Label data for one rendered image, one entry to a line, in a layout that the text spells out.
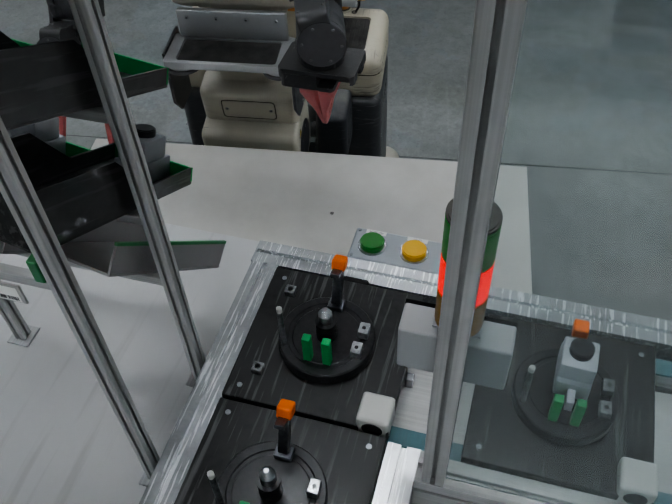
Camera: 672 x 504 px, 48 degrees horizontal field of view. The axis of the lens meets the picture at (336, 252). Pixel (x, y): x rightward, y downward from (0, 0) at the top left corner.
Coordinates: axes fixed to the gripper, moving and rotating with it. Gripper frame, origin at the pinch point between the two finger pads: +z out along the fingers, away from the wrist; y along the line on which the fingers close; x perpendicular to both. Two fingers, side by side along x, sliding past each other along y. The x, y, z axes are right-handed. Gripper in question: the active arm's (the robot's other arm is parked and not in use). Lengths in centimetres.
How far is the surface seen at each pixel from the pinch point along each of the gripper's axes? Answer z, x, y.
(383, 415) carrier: 25.0, -29.1, 15.5
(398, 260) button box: 27.4, 0.3, 10.6
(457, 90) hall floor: 120, 177, -5
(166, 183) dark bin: 0.6, -17.4, -16.1
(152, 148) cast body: -2.3, -14.4, -18.9
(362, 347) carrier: 23.7, -20.1, 10.2
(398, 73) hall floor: 119, 182, -31
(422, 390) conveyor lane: 32.3, -19.5, 19.0
